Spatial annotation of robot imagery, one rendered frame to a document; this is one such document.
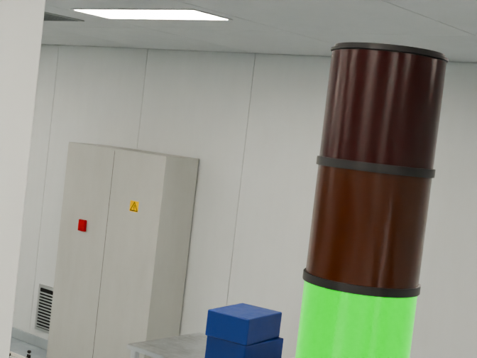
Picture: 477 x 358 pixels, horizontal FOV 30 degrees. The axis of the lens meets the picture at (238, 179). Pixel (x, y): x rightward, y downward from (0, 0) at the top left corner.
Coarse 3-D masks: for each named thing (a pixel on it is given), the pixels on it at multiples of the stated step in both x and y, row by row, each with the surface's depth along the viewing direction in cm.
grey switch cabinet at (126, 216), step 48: (96, 144) 802; (96, 192) 766; (144, 192) 729; (192, 192) 745; (96, 240) 764; (144, 240) 728; (96, 288) 762; (144, 288) 726; (48, 336) 799; (96, 336) 760; (144, 336) 724
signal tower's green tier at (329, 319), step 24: (312, 288) 38; (312, 312) 37; (336, 312) 37; (360, 312) 36; (384, 312) 36; (408, 312) 37; (312, 336) 37; (336, 336) 37; (360, 336) 36; (384, 336) 36; (408, 336) 37
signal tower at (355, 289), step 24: (336, 48) 37; (360, 48) 36; (384, 48) 36; (408, 48) 36; (360, 168) 36; (384, 168) 36; (408, 168) 36; (336, 288) 36; (360, 288) 36; (384, 288) 36; (408, 288) 37
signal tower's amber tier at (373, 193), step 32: (320, 192) 38; (352, 192) 36; (384, 192) 36; (416, 192) 36; (320, 224) 37; (352, 224) 36; (384, 224) 36; (416, 224) 37; (320, 256) 37; (352, 256) 36; (384, 256) 36; (416, 256) 37
